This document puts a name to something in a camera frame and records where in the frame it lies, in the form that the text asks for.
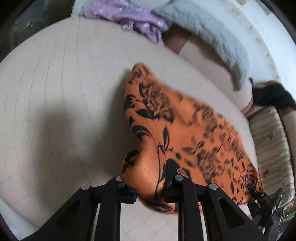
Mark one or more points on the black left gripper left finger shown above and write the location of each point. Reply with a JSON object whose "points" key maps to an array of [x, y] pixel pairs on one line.
{"points": [[126, 194]]}

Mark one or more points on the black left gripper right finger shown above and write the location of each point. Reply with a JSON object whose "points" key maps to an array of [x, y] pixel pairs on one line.
{"points": [[170, 186]]}

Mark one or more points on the orange black floral garment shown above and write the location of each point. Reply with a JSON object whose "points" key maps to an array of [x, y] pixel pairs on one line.
{"points": [[180, 135]]}

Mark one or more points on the striped floral cushion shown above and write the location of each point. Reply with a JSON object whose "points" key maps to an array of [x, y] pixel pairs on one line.
{"points": [[274, 157]]}

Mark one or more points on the black garment on headboard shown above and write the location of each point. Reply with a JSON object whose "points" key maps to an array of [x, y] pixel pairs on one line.
{"points": [[271, 93]]}

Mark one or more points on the pink folded blanket roll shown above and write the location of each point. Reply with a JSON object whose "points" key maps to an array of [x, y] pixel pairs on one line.
{"points": [[202, 56]]}

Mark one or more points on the grey quilted blanket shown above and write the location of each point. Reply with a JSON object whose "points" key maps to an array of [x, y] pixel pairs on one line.
{"points": [[200, 22]]}

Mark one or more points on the purple floral garment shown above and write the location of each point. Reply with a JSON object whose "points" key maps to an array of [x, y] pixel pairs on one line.
{"points": [[129, 16]]}

